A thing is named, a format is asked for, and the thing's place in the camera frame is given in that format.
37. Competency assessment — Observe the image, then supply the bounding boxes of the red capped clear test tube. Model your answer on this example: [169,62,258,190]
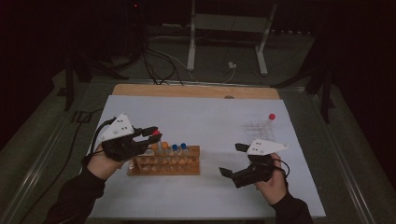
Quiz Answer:
[262,113,276,133]
[151,129,165,155]

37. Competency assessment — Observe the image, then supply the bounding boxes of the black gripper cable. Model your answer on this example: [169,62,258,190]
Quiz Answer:
[273,158,291,180]
[18,107,117,224]

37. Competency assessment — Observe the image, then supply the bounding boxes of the person's left hand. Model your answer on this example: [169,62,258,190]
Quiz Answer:
[86,147,129,182]

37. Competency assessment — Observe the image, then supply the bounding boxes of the clear acrylic test tube rack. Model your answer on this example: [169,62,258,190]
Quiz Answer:
[242,119,278,143]

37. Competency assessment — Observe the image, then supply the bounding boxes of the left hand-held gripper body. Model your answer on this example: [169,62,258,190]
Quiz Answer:
[98,112,148,162]

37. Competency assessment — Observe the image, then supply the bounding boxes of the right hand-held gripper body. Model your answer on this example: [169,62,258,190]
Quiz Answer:
[232,138,290,189]

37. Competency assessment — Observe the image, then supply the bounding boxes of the grey metal stand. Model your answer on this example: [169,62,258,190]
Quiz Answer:
[186,0,278,77]

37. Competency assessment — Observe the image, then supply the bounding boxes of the black floor bracket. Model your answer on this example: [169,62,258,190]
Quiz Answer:
[72,109,93,123]

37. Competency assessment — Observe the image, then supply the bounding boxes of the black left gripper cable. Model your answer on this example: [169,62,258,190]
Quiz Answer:
[18,107,117,224]

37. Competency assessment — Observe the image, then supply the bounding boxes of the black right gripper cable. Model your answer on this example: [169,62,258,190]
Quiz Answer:
[273,158,291,180]

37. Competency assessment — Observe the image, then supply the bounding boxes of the white plug with cable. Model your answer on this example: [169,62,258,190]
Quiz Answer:
[148,46,238,84]

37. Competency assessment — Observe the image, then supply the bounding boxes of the wooden test tube rack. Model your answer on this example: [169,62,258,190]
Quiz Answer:
[127,145,202,177]

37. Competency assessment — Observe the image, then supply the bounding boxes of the black tripod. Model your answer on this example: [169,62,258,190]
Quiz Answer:
[270,61,336,124]
[63,51,129,112]

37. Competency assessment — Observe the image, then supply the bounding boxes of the black floor cables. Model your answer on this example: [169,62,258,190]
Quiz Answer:
[135,29,185,86]

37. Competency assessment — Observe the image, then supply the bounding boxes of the person's right hand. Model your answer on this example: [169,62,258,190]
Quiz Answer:
[253,154,289,206]

